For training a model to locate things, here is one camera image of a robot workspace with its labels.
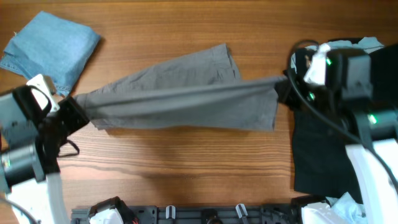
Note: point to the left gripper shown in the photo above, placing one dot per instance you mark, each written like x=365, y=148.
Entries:
x=68, y=108

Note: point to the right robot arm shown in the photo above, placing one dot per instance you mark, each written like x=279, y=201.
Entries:
x=376, y=172

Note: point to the folded blue denim garment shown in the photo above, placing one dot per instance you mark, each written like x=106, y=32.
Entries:
x=51, y=46

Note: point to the white rail clip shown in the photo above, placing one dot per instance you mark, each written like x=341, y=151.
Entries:
x=241, y=211
x=170, y=212

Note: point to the black garment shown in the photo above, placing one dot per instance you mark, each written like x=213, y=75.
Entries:
x=357, y=105

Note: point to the right white rail clip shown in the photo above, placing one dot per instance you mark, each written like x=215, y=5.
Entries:
x=241, y=211

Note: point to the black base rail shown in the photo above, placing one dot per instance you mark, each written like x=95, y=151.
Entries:
x=265, y=214

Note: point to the light blue garment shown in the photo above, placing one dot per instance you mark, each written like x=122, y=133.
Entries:
x=368, y=44

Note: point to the left white rail clip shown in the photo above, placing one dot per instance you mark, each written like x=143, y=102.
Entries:
x=170, y=212

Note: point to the grey shorts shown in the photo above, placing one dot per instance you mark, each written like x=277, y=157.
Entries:
x=203, y=89

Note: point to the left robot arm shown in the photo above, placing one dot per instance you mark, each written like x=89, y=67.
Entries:
x=35, y=128

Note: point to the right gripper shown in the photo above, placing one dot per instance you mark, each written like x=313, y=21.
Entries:
x=289, y=98

